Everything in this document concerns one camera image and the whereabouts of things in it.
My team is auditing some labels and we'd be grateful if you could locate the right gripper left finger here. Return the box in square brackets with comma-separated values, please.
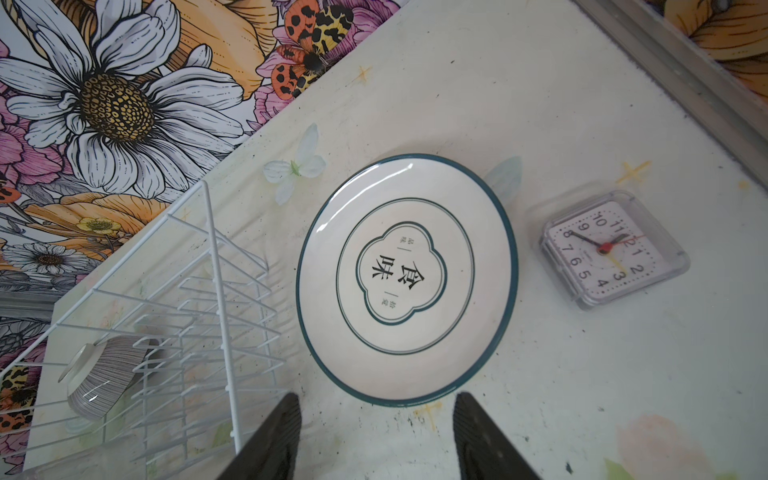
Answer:
[217, 393, 302, 480]

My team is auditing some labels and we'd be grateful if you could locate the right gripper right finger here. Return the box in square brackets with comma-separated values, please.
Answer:
[452, 392, 540, 480]

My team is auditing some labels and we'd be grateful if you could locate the striped grey bowl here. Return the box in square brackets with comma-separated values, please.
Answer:
[58, 335, 159, 421]

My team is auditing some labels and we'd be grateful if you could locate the small clear alarm clock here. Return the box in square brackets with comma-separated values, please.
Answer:
[539, 190, 690, 310]

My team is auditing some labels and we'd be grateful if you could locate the white wire dish rack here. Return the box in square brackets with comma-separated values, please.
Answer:
[1, 183, 284, 479]

